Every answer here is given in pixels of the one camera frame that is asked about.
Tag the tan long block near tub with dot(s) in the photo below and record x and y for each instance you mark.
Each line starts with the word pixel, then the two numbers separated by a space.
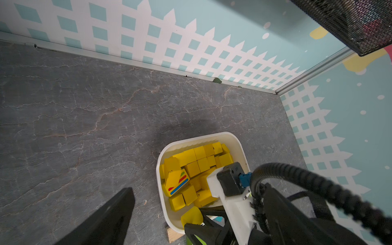
pixel 173 235

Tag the yellow cylinder block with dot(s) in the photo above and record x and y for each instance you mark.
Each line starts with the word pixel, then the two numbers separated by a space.
pixel 193 216

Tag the white oval plastic tub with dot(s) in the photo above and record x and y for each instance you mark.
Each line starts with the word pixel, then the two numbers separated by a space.
pixel 230 140

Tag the black wire mesh basket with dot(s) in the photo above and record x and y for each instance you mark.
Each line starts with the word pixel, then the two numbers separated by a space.
pixel 363 26

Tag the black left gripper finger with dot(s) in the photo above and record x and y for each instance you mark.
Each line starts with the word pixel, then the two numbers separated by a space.
pixel 108 225

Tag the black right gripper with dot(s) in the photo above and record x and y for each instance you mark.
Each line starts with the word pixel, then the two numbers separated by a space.
pixel 222 227

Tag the rainbow striped block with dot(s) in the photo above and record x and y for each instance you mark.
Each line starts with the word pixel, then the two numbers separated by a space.
pixel 173 188

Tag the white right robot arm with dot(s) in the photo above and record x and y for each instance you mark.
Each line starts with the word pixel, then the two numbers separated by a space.
pixel 280 204

